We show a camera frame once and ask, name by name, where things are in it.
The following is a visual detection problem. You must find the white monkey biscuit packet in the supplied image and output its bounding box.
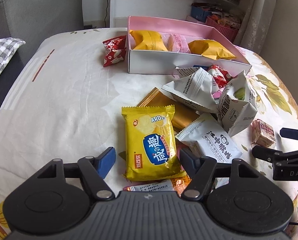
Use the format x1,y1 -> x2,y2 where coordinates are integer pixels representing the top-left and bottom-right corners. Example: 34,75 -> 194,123
175,113 -> 242,164

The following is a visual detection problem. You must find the yellow chips packet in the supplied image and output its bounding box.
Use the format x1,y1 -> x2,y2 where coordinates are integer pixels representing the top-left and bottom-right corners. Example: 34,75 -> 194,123
121,105 -> 186,181

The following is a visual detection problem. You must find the gold bar packet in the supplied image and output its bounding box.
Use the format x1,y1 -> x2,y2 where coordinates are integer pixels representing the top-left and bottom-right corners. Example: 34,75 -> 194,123
136,87 -> 200,133

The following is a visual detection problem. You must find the white green snack packet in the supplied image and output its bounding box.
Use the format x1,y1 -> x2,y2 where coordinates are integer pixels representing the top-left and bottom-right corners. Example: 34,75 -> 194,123
219,71 -> 257,137

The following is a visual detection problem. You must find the white printed snack packet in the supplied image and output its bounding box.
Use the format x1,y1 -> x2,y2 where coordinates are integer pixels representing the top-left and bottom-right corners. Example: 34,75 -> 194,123
162,67 -> 219,113

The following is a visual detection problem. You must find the red white snack packet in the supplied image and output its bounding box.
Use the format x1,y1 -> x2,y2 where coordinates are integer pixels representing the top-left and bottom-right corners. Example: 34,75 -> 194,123
207,64 -> 232,88

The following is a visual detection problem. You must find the pink pastry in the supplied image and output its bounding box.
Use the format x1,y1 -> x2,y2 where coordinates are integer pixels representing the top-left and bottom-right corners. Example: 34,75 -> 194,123
167,34 -> 191,54

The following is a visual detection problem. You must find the orange yellow pastry packet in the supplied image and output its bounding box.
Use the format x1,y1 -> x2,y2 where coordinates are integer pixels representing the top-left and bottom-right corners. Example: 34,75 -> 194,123
129,30 -> 168,51

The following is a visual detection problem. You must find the small pink candy cube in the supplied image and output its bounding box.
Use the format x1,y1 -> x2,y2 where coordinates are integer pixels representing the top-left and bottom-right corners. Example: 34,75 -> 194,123
251,119 -> 276,147

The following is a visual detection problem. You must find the orange silver bar packet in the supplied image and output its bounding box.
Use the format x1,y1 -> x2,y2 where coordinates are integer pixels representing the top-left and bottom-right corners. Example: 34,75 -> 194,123
123,175 -> 191,196

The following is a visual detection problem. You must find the floral tablecloth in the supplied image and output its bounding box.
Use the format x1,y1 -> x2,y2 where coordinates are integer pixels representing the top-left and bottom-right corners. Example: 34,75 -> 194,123
0,28 -> 298,239

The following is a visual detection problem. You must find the beige curtain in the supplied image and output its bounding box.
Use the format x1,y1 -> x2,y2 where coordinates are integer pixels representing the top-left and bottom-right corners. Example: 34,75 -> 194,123
234,0 -> 277,54

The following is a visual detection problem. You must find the red plastic basket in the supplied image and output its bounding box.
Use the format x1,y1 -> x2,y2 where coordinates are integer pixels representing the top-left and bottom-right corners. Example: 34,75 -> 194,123
206,16 -> 238,42

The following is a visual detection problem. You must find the red snack packet left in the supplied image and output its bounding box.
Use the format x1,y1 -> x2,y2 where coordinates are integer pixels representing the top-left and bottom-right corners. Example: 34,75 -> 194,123
102,35 -> 127,67

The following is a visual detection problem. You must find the pink cardboard box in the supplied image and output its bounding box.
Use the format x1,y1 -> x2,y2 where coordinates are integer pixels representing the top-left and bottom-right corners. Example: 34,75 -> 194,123
127,16 -> 251,76

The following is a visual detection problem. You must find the checkered grey cushion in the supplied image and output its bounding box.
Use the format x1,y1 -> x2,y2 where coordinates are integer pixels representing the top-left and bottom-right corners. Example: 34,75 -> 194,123
0,37 -> 26,74

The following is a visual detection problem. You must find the blue plastic basket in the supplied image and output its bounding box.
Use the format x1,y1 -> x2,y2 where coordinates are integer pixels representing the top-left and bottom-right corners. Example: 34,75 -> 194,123
190,3 -> 212,23

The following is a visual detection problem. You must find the grey sofa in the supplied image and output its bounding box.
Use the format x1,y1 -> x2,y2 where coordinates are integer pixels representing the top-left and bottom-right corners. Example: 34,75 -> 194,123
0,0 -> 83,107

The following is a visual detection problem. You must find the black power cable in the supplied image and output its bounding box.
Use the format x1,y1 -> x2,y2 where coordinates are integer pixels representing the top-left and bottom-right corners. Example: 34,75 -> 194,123
103,0 -> 112,28

